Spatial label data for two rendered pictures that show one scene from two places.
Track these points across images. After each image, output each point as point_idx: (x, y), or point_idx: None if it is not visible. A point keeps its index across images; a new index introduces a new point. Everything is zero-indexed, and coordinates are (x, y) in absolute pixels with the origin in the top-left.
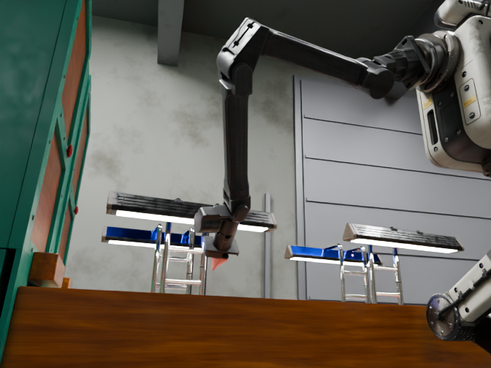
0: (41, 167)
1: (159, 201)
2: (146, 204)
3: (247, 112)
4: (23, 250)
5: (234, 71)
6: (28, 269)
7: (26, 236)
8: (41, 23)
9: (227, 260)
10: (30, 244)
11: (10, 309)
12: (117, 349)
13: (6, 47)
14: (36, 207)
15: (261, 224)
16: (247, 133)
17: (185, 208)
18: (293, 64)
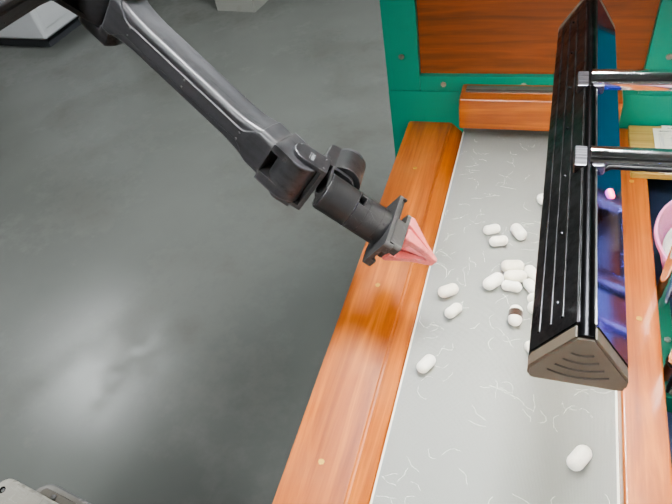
0: (380, 0)
1: (574, 60)
2: (563, 59)
3: (137, 54)
4: (391, 90)
5: None
6: (455, 103)
7: (393, 77)
8: None
9: (383, 259)
10: (427, 81)
11: (401, 138)
12: None
13: None
14: (412, 41)
15: (532, 311)
16: (165, 80)
17: (562, 113)
18: (21, 16)
